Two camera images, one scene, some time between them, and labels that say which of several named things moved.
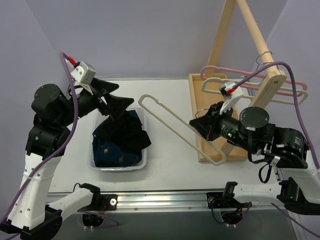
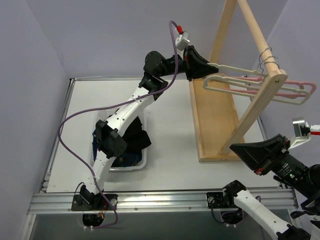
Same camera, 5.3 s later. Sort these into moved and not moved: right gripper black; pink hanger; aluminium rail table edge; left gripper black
Moved: right gripper black; left gripper black; pink hanger
Not moved: aluminium rail table edge
